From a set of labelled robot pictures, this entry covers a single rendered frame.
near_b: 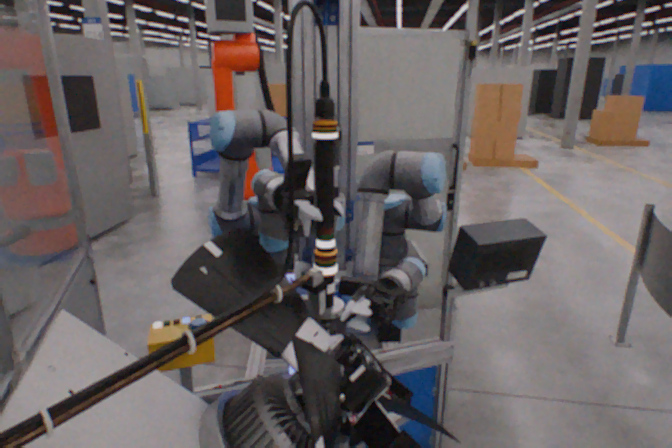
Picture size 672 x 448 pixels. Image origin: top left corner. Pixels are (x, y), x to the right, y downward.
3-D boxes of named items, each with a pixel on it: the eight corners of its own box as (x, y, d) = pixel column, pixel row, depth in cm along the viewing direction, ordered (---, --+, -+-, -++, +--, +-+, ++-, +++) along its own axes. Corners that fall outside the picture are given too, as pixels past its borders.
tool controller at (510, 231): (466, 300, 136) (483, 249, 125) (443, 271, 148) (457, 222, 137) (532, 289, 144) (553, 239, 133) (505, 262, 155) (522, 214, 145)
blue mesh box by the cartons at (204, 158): (191, 177, 752) (185, 121, 724) (220, 163, 873) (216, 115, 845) (238, 178, 740) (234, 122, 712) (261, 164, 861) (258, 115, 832)
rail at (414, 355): (170, 427, 117) (166, 404, 115) (170, 417, 121) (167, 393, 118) (452, 361, 144) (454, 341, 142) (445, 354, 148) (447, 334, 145)
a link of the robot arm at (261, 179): (279, 198, 109) (278, 166, 106) (296, 209, 99) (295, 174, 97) (250, 202, 105) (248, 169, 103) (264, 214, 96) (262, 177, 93)
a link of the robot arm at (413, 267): (426, 285, 122) (428, 258, 120) (410, 301, 114) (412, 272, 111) (402, 278, 127) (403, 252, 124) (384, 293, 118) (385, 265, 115)
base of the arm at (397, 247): (368, 244, 177) (369, 221, 174) (404, 243, 178) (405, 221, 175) (374, 258, 163) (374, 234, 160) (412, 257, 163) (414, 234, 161)
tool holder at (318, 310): (322, 329, 76) (322, 279, 73) (293, 316, 80) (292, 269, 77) (351, 308, 83) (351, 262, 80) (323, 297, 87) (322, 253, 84)
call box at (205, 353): (151, 379, 108) (146, 344, 105) (154, 356, 117) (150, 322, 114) (216, 366, 113) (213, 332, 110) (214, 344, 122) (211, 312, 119)
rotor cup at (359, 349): (355, 457, 73) (410, 403, 73) (301, 417, 67) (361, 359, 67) (330, 398, 86) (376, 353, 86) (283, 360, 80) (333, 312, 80)
